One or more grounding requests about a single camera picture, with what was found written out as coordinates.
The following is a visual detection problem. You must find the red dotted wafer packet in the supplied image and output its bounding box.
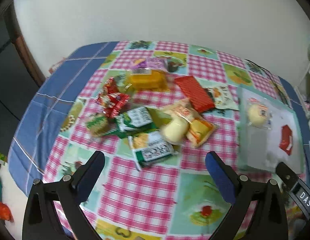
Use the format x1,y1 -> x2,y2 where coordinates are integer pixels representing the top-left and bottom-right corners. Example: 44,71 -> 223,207
175,76 -> 215,113

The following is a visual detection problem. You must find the pink checkered picture tablecloth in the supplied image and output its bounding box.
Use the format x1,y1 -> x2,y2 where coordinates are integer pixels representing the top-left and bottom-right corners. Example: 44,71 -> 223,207
43,41 -> 307,239

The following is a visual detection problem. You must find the round cookie green-edged wrapper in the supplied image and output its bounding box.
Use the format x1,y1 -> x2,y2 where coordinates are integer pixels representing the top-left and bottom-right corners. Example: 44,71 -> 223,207
84,113 -> 115,138

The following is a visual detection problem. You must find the brown wooden door frame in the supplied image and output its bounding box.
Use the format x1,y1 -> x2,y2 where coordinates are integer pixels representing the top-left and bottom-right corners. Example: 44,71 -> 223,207
3,2 -> 46,87

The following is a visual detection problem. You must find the pale green illustrated snack packet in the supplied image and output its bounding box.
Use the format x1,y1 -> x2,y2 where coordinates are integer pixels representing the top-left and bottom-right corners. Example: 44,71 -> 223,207
205,86 -> 239,111

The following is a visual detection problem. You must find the black cable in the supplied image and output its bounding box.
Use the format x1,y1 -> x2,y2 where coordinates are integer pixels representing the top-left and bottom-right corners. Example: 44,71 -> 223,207
244,59 -> 288,100

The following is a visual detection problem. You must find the red cartoon snack packet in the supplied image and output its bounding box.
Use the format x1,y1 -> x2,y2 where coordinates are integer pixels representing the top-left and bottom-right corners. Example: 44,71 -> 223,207
94,76 -> 130,119

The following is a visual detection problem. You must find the purple pink snack packet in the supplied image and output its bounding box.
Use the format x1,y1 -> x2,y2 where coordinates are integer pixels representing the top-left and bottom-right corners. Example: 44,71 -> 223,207
130,57 -> 168,71

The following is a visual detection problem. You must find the white tray with teal rim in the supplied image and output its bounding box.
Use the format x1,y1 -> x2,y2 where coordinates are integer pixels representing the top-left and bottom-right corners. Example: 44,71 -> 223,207
236,85 -> 305,174

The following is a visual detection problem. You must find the blue plaid cloth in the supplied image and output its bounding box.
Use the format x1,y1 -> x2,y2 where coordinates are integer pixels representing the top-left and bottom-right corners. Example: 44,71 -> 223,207
8,42 -> 117,196

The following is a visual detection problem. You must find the green white biscuit packet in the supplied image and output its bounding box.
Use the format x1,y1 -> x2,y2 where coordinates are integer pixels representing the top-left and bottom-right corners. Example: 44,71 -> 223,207
115,107 -> 156,133

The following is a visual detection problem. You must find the small red candy packet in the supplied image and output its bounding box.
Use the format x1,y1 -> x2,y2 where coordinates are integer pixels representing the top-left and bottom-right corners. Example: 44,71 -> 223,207
279,125 -> 293,156

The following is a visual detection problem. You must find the round cream bun in wrapper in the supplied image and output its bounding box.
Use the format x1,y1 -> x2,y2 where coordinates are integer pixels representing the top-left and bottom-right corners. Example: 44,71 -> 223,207
160,116 -> 189,145

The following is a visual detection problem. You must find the yellow cake clear wrapper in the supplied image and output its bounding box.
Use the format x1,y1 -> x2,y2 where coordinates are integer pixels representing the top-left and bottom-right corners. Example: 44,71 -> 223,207
126,68 -> 168,91

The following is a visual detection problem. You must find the cream bun in tray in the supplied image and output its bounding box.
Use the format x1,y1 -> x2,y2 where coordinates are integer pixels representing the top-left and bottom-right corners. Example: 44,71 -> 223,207
246,98 -> 271,129

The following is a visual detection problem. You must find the beige orange cake roll packet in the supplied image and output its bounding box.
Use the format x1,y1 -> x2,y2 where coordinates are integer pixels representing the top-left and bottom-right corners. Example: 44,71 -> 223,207
160,98 -> 216,148

